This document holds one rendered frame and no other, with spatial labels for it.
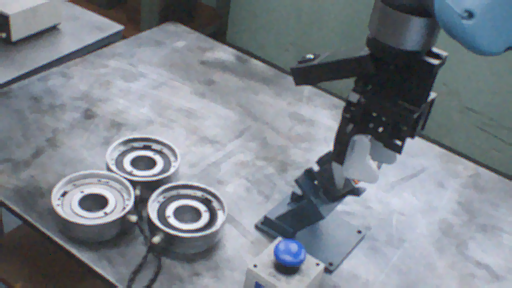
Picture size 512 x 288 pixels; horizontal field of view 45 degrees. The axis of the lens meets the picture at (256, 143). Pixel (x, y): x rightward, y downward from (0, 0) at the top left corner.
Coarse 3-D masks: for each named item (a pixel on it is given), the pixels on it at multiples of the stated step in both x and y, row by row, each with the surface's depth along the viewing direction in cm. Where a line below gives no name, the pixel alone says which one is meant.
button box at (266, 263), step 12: (276, 240) 79; (264, 252) 77; (252, 264) 75; (264, 264) 76; (276, 264) 75; (312, 264) 77; (324, 264) 77; (252, 276) 75; (264, 276) 74; (276, 276) 74; (288, 276) 75; (300, 276) 75; (312, 276) 75
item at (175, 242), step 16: (160, 192) 85; (176, 192) 86; (192, 192) 87; (208, 192) 86; (176, 208) 84; (192, 208) 85; (224, 208) 84; (160, 224) 79; (176, 224) 81; (192, 224) 82; (224, 224) 82; (160, 240) 80; (176, 240) 79; (192, 240) 79; (208, 240) 80
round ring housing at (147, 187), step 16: (128, 144) 93; (160, 144) 94; (128, 160) 90; (144, 160) 93; (160, 160) 91; (176, 160) 92; (128, 176) 86; (160, 176) 87; (176, 176) 90; (144, 192) 87
